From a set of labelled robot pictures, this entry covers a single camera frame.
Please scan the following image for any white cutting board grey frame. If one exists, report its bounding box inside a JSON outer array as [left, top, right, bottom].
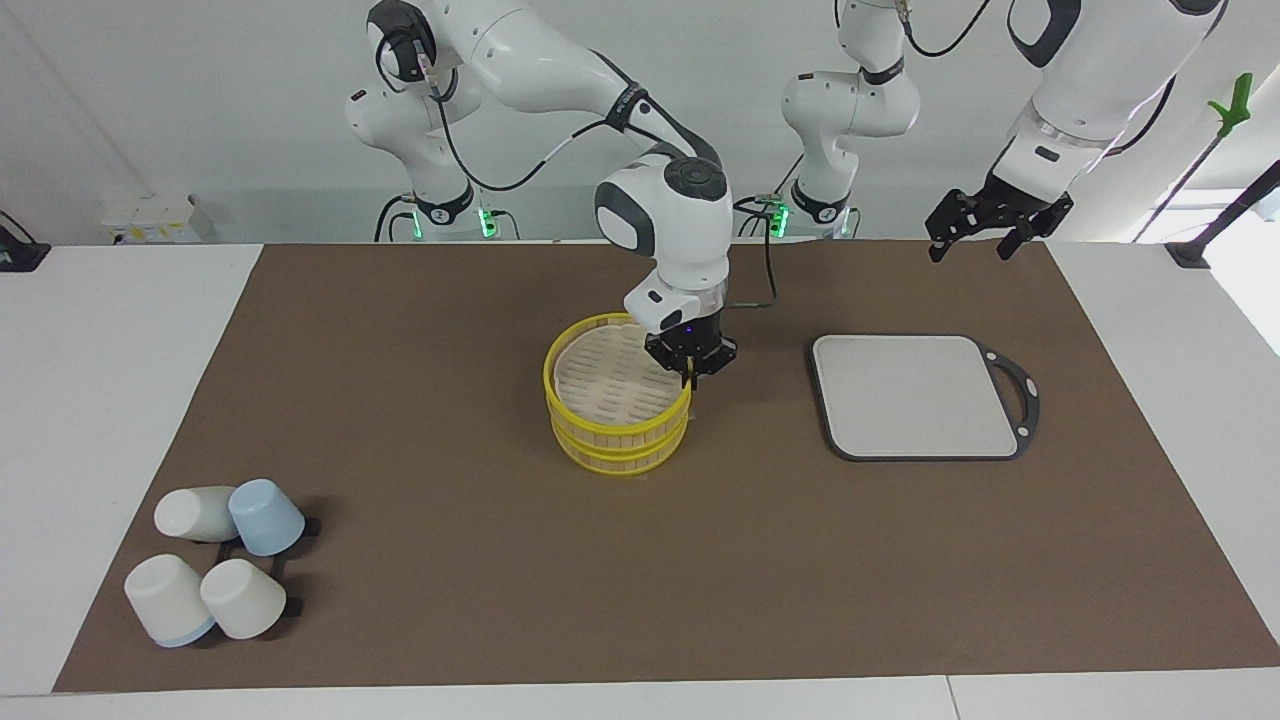
[[808, 334, 1041, 463]]

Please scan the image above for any white wall box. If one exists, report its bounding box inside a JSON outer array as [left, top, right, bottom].
[[100, 195, 216, 244]]

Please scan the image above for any light blue plastic cup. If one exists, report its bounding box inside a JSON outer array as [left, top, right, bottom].
[[228, 479, 307, 557]]

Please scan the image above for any white plastic cup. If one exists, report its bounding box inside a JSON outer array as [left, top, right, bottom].
[[200, 558, 288, 641]]

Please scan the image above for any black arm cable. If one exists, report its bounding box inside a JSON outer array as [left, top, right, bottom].
[[900, 0, 1179, 158], [375, 25, 779, 309]]

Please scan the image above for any black pole stand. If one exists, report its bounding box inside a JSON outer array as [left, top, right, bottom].
[[1165, 160, 1280, 269]]

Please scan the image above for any green tipped stick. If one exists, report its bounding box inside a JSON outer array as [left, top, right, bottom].
[[1133, 72, 1256, 243]]

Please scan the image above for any yellow bamboo steamer basket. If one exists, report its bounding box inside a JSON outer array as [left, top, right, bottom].
[[550, 415, 691, 477], [543, 313, 693, 453]]

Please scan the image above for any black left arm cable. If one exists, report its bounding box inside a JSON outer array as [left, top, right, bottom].
[[900, 0, 1179, 158]]

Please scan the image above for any black cup rack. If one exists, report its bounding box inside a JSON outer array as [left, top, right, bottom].
[[212, 516, 323, 621]]

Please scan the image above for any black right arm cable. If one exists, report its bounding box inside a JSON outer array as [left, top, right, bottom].
[[375, 25, 779, 309]]

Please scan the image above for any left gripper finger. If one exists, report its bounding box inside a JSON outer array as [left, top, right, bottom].
[[925, 188, 977, 264], [997, 222, 1049, 262]]

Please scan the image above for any black clamp mount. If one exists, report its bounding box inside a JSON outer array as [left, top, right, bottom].
[[0, 210, 51, 273]]

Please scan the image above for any brown table mat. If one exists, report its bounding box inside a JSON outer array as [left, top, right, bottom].
[[52, 238, 1280, 693]]

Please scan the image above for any black left base cable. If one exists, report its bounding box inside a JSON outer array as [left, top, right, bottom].
[[733, 193, 791, 239]]

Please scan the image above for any white mesh steamer liner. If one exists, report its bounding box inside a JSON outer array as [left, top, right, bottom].
[[553, 322, 686, 426]]

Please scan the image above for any black base cable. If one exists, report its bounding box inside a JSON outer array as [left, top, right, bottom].
[[375, 195, 415, 244], [733, 193, 791, 239]]

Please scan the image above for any white cup with blue rim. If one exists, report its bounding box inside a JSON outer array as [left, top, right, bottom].
[[124, 554, 217, 648], [153, 486, 241, 544]]

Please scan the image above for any black right base cable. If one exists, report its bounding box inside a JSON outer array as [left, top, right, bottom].
[[375, 195, 415, 244]]

